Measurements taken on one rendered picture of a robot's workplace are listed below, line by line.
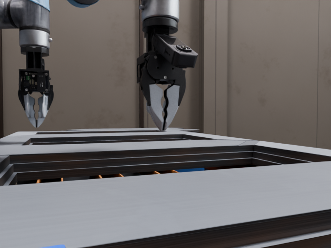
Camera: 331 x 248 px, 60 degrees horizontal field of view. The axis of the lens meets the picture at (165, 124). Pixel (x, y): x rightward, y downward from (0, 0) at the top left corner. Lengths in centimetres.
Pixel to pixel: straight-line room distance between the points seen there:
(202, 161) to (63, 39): 292
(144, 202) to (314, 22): 447
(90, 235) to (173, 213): 7
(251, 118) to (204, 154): 322
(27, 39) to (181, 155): 49
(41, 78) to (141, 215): 63
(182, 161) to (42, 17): 52
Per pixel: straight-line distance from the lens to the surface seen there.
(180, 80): 57
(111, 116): 335
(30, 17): 86
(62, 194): 30
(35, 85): 83
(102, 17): 352
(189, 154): 68
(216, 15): 369
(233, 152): 74
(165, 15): 58
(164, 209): 24
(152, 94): 55
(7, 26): 92
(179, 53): 48
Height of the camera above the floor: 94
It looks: 2 degrees down
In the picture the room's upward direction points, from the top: straight up
